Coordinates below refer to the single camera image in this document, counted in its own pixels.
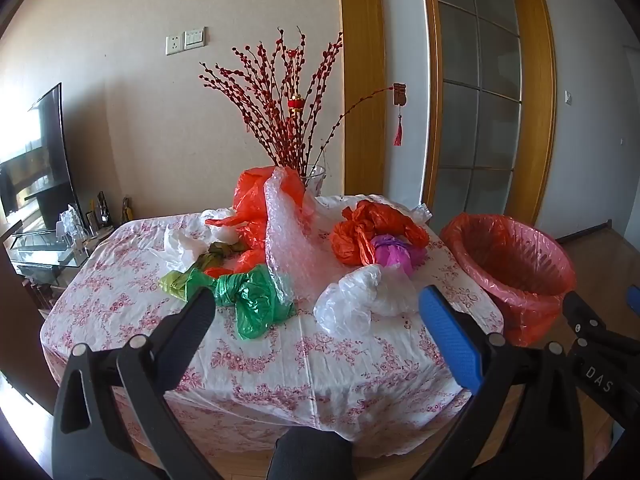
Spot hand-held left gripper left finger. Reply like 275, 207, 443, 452
52, 286, 218, 480

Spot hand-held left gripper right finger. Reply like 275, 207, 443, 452
415, 284, 584, 480

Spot trash bin with red liner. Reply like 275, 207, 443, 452
440, 213, 577, 347

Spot clear bubble wrap sheet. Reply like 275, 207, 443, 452
263, 167, 327, 307

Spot knotted orange plastic bag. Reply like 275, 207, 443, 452
330, 200, 431, 266

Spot yellow-green plastic bag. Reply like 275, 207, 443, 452
159, 268, 217, 302

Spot bright green plastic bag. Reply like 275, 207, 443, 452
214, 265, 297, 342

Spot olive green plastic bag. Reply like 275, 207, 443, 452
194, 241, 249, 272

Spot white plastic bag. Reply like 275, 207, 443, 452
163, 207, 242, 274

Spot magenta plastic bag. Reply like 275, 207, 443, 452
370, 233, 426, 277

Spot clear crumpled plastic bag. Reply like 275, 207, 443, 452
313, 262, 422, 336

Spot floral tablecloth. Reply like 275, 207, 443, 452
40, 192, 506, 461

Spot thin clear plastic bag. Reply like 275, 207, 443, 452
389, 202, 434, 227

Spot large orange plastic bag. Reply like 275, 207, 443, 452
205, 166, 307, 279

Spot glass television stand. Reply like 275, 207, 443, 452
0, 219, 121, 292

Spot dark wooden cabinet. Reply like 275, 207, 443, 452
0, 240, 57, 416

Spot glass vase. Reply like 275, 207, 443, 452
300, 163, 329, 197

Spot person's dark trouser leg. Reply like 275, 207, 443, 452
266, 427, 357, 480

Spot flat screen television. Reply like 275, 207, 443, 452
0, 82, 84, 233

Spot frosted glass door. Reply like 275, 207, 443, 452
434, 0, 524, 222

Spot red tassel hanging ornament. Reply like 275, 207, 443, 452
391, 82, 409, 147

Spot red berry branches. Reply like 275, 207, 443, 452
199, 25, 396, 181

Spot wooden door frame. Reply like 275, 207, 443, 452
418, 0, 558, 229

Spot wooden wall jamb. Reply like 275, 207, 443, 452
338, 0, 387, 197

